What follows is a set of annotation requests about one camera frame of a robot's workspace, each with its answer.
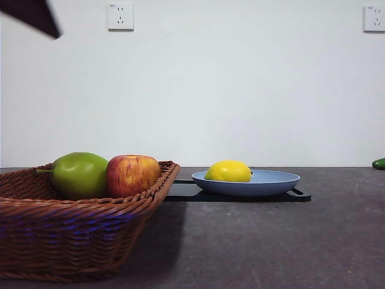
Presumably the yellow lemon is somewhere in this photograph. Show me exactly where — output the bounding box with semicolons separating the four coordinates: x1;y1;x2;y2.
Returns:
205;160;253;183

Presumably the blue round plate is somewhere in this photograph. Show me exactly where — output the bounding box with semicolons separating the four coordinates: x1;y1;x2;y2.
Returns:
191;169;301;197

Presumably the brown wicker basket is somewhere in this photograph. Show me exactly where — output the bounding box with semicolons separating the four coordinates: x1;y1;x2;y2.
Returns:
0;160;182;283

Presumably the green apple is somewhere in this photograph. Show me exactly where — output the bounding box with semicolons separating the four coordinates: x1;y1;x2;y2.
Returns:
36;152;109;200

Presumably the red yellow apple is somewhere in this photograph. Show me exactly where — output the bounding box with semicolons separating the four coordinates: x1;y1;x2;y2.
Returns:
105;154;162;199

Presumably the black flat tray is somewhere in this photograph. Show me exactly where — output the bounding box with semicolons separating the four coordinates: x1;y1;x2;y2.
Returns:
164;179;312;203

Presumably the white wall socket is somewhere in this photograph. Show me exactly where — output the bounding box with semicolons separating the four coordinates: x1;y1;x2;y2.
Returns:
363;5;385;33
107;2;135;32

